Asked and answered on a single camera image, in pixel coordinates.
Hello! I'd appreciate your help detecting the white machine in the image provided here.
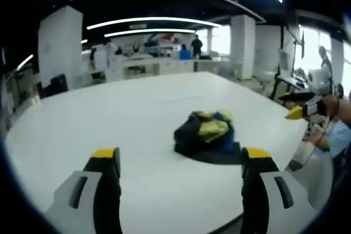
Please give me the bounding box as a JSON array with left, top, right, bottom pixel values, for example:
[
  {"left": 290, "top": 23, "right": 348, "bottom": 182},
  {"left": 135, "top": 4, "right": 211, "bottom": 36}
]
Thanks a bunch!
[{"left": 307, "top": 65, "right": 333, "bottom": 92}]

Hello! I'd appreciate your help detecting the long white counter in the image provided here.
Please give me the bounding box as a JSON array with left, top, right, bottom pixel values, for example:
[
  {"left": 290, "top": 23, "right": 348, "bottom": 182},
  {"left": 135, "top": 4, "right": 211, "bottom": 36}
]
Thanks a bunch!
[{"left": 105, "top": 54, "right": 228, "bottom": 81}]

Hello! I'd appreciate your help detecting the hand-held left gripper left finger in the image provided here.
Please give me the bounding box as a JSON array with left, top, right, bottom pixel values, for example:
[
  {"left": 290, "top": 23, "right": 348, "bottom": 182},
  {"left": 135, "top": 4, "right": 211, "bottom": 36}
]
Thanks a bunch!
[{"left": 44, "top": 147, "right": 123, "bottom": 234}]

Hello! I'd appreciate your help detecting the person's light blue clothing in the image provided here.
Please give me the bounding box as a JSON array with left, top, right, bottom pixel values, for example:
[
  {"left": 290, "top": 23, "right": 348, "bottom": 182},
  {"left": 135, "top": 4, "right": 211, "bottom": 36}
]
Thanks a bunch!
[{"left": 318, "top": 121, "right": 351, "bottom": 161}]

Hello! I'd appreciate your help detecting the person's right hand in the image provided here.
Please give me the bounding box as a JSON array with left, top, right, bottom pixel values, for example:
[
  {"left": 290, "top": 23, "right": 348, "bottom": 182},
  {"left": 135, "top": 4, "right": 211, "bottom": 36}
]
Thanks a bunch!
[{"left": 323, "top": 94, "right": 340, "bottom": 121}]

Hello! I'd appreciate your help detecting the black frame desk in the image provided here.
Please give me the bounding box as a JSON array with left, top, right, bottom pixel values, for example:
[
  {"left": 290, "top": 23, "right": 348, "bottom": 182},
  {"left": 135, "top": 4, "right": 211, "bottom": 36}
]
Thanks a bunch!
[{"left": 270, "top": 76, "right": 308, "bottom": 102}]

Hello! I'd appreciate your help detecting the black yellow blue garment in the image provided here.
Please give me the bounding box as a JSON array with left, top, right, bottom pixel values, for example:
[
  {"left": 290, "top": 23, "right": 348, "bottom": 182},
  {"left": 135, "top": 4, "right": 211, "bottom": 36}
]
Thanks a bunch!
[{"left": 173, "top": 109, "right": 242, "bottom": 165}]

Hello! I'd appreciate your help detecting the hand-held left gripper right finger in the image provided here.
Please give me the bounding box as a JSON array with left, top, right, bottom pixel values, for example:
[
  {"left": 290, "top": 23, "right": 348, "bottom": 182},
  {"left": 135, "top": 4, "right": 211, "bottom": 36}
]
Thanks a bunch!
[{"left": 240, "top": 147, "right": 319, "bottom": 234}]

